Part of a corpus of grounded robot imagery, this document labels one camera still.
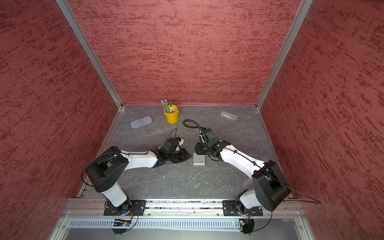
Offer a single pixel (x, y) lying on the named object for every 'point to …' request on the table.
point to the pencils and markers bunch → (168, 107)
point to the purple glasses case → (137, 123)
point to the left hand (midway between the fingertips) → (190, 159)
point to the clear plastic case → (229, 115)
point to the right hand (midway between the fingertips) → (197, 151)
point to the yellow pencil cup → (172, 118)
